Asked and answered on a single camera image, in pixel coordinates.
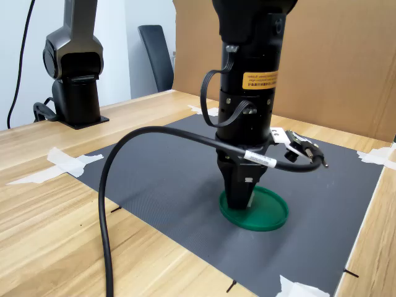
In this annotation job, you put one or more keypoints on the small white plastic terminal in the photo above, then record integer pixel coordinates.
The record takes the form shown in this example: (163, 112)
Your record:
(251, 199)

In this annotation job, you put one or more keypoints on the round green lid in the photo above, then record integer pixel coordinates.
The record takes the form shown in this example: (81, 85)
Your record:
(269, 213)

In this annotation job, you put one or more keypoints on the white tape cross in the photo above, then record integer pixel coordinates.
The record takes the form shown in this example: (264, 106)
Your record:
(65, 164)
(294, 289)
(198, 109)
(379, 156)

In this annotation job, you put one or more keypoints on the dark grey mat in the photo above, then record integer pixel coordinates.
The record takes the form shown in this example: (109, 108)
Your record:
(309, 201)

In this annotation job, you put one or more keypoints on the small black screw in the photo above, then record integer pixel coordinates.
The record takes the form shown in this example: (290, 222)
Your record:
(115, 209)
(231, 286)
(351, 273)

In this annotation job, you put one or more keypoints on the dark grey chair back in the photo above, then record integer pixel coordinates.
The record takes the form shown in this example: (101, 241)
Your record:
(156, 58)

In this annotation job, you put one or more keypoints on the brown cardboard partition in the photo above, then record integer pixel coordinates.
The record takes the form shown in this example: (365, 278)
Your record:
(334, 62)

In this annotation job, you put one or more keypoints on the small white camera box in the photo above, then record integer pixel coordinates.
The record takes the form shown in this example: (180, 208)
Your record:
(287, 140)

